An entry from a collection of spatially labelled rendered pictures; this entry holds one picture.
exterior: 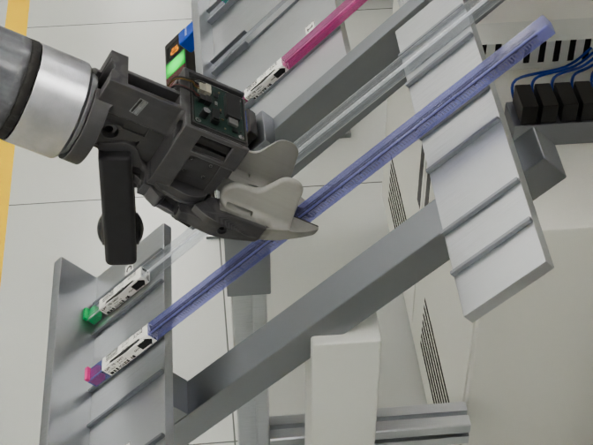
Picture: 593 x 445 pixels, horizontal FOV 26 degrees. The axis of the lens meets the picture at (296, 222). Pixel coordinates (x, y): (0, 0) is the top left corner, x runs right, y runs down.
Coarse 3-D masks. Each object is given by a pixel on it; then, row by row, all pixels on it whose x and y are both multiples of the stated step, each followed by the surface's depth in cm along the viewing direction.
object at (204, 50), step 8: (192, 0) 164; (200, 0) 164; (208, 0) 166; (192, 8) 163; (200, 8) 162; (192, 16) 162; (200, 16) 161; (208, 16) 163; (200, 24) 160; (208, 24) 161; (200, 32) 158; (208, 32) 160; (200, 40) 157; (208, 40) 158; (200, 48) 156; (208, 48) 157; (200, 56) 154; (208, 56) 156; (200, 64) 153; (208, 64) 154; (200, 72) 152; (208, 72) 153
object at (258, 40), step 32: (256, 0) 156; (288, 0) 150; (320, 0) 144; (224, 32) 158; (256, 32) 152; (288, 32) 146; (224, 64) 153; (256, 64) 148; (320, 64) 137; (288, 96) 139
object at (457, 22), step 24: (480, 0) 102; (456, 24) 104; (432, 48) 105; (384, 72) 107; (408, 72) 106; (360, 96) 108; (336, 120) 109; (312, 144) 111; (192, 240) 117; (144, 264) 121; (168, 264) 119; (96, 312) 123
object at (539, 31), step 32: (544, 32) 91; (480, 64) 94; (512, 64) 93; (448, 96) 95; (416, 128) 96; (384, 160) 98; (320, 192) 101; (256, 256) 104; (224, 288) 106; (160, 320) 109; (96, 384) 113
